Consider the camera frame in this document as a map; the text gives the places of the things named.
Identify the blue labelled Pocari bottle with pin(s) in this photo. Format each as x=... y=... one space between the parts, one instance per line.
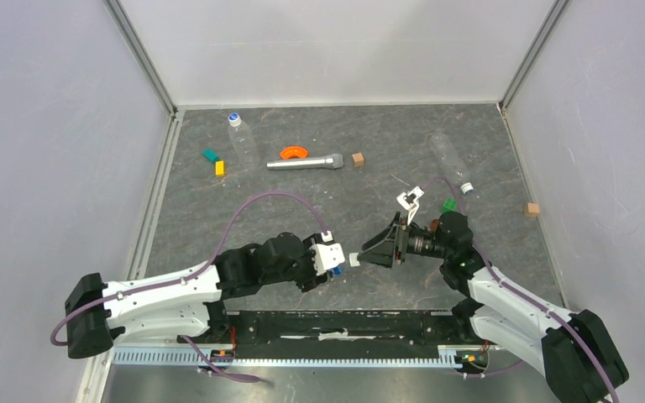
x=351 y=262

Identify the green toy brick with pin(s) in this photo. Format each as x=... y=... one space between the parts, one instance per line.
x=449 y=205

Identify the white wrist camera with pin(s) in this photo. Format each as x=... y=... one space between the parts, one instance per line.
x=409 y=201
x=328 y=256

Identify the clear bottle with blue-white cap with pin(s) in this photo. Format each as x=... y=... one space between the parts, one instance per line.
x=242 y=138

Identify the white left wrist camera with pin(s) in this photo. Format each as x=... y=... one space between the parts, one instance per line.
x=328 y=256

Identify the orange curved pipe piece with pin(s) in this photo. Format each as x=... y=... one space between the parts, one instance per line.
x=294 y=152

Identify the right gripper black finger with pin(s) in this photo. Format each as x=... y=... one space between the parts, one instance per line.
x=383 y=242
x=381 y=259

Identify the brown wooden cube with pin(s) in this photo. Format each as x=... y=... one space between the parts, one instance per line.
x=358 y=160

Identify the brown cube near right wall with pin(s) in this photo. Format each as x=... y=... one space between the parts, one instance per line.
x=532 y=210

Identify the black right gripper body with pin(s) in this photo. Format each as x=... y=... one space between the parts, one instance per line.
x=401 y=239

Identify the teal rectangular block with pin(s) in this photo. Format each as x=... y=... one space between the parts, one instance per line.
x=210 y=156

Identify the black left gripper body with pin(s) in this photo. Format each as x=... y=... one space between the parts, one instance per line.
x=306 y=275

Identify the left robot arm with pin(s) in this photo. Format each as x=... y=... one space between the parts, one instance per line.
x=189 y=302

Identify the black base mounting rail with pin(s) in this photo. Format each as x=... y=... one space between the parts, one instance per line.
x=404 y=334

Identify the yellow rectangular block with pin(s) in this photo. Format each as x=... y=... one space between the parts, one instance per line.
x=220 y=169

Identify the silver microphone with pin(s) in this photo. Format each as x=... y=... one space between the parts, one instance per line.
x=331 y=161

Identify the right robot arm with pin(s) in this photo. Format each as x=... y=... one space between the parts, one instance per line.
x=572 y=350

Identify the clear bottle lying right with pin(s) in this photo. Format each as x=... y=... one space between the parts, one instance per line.
x=452 y=165

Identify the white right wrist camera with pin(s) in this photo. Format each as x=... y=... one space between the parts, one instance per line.
x=409 y=201

